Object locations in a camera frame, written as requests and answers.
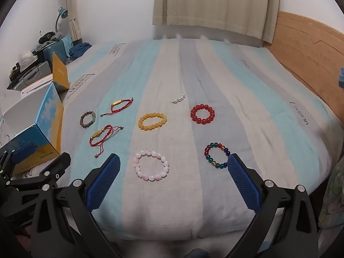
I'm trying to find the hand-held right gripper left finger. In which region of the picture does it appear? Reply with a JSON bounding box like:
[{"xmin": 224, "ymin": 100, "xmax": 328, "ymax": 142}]
[{"xmin": 29, "ymin": 153, "xmax": 127, "ymax": 258}]

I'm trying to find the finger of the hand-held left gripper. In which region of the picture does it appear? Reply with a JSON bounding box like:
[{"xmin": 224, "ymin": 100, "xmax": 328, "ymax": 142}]
[
  {"xmin": 0, "ymin": 143, "xmax": 37, "ymax": 167},
  {"xmin": 11, "ymin": 153, "xmax": 71, "ymax": 187}
]

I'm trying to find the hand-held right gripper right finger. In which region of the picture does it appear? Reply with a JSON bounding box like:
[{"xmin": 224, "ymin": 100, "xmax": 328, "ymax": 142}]
[{"xmin": 227, "ymin": 153, "xmax": 320, "ymax": 258}]

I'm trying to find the pink bead bracelet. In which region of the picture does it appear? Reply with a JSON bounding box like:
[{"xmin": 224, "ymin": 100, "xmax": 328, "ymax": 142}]
[{"xmin": 132, "ymin": 150, "xmax": 170, "ymax": 181}]

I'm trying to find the multicolour bead bracelet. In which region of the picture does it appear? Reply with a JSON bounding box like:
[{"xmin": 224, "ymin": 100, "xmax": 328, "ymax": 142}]
[{"xmin": 204, "ymin": 142, "xmax": 232, "ymax": 170}]

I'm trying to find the sky print cardboard box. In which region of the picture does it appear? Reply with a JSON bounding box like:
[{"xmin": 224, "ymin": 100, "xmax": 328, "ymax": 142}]
[{"xmin": 0, "ymin": 83, "xmax": 65, "ymax": 176}]

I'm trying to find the red cord bracelet small charm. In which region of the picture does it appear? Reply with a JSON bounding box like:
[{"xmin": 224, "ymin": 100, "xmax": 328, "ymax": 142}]
[{"xmin": 89, "ymin": 125, "xmax": 124, "ymax": 158}]

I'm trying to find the wooden bead bracelet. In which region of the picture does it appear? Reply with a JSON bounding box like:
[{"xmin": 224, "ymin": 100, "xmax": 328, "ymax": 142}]
[{"xmin": 80, "ymin": 111, "xmax": 97, "ymax": 127}]

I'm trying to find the yellow bead bracelet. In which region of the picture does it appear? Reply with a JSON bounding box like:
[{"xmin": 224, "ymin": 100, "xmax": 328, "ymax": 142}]
[{"xmin": 138, "ymin": 113, "xmax": 167, "ymax": 131}]

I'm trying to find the red cord bracelet gold bar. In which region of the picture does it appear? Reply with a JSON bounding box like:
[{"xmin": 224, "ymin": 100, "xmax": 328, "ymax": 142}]
[{"xmin": 101, "ymin": 97, "xmax": 134, "ymax": 118}]

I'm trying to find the grey plastic case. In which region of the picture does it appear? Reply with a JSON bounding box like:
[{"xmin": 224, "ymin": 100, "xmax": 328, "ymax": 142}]
[{"xmin": 8, "ymin": 60, "xmax": 53, "ymax": 90}]

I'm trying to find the orange cardboard box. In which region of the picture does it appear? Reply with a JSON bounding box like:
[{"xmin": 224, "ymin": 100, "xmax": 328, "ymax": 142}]
[{"xmin": 21, "ymin": 52, "xmax": 70, "ymax": 98}]

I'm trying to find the pastel printed cloth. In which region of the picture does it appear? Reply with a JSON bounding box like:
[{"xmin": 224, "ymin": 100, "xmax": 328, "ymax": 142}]
[{"xmin": 318, "ymin": 156, "xmax": 344, "ymax": 232}]

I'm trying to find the teal suitcase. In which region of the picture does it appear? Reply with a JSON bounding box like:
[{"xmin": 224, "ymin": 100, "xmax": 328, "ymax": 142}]
[{"xmin": 43, "ymin": 36, "xmax": 73, "ymax": 65}]

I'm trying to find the striped bed sheet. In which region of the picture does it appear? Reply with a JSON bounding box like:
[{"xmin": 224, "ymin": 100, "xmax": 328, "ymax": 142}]
[{"xmin": 58, "ymin": 38, "xmax": 338, "ymax": 241}]

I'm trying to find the dark blue clothes pile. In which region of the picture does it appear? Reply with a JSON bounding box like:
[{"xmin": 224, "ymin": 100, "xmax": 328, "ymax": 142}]
[{"xmin": 69, "ymin": 42, "xmax": 92, "ymax": 60}]

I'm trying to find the dark bag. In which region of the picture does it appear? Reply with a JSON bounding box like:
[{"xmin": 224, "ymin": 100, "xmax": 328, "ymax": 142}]
[{"xmin": 38, "ymin": 31, "xmax": 63, "ymax": 45}]

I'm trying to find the blue desk lamp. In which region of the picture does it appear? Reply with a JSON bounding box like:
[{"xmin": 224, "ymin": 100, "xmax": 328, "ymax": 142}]
[{"xmin": 55, "ymin": 8, "xmax": 69, "ymax": 33}]

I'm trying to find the wooden headboard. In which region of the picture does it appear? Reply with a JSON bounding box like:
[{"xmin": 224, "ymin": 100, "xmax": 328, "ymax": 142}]
[{"xmin": 265, "ymin": 11, "xmax": 344, "ymax": 119}]

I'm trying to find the narrow beige curtain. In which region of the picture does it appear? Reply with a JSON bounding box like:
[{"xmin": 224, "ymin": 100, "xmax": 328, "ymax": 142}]
[{"xmin": 59, "ymin": 0, "xmax": 81, "ymax": 42}]

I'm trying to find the wide beige curtain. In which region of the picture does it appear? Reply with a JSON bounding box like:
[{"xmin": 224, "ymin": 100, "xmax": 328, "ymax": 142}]
[{"xmin": 153, "ymin": 0, "xmax": 281, "ymax": 41}]

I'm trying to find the red bead bracelet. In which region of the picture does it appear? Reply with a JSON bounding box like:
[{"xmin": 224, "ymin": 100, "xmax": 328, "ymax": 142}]
[{"xmin": 190, "ymin": 104, "xmax": 216, "ymax": 125}]

